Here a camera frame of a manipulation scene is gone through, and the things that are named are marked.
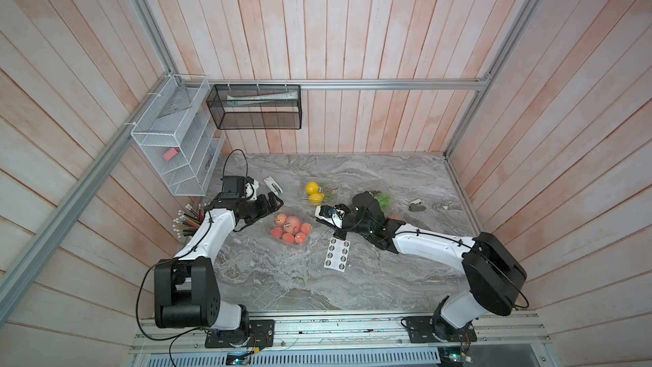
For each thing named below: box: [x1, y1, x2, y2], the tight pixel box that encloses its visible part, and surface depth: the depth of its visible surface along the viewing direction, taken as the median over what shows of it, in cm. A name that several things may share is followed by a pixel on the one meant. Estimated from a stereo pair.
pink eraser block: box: [162, 146, 180, 162], surface depth 84 cm
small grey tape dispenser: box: [408, 198, 428, 212], surface depth 103 cm
